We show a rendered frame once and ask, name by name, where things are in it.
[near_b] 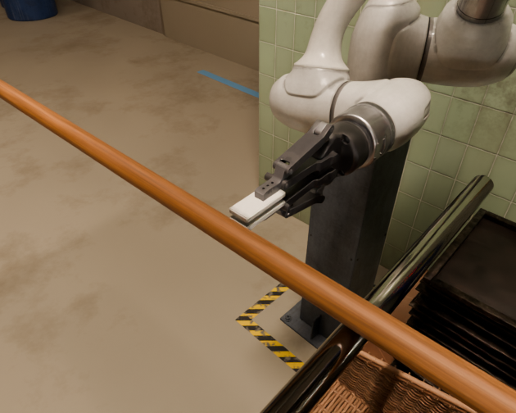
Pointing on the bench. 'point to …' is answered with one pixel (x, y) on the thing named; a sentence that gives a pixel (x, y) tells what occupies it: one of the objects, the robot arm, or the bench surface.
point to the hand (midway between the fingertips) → (258, 206)
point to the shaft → (287, 269)
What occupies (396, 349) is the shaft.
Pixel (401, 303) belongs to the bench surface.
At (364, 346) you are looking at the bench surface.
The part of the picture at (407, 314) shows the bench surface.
